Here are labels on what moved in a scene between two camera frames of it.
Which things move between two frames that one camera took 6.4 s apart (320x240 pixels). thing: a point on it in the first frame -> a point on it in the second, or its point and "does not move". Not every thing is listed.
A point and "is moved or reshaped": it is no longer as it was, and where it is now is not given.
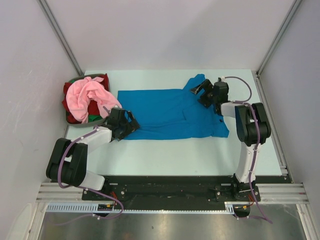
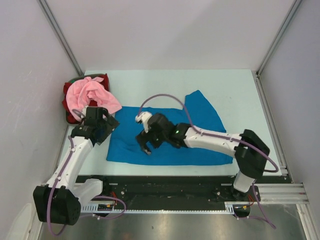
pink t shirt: [80, 92] does not move
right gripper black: [206, 85] -> [141, 138]
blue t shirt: [171, 114] is moved or reshaped
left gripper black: [132, 126] -> [111, 124]
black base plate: [174, 189] does not move
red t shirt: [93, 107] does not move
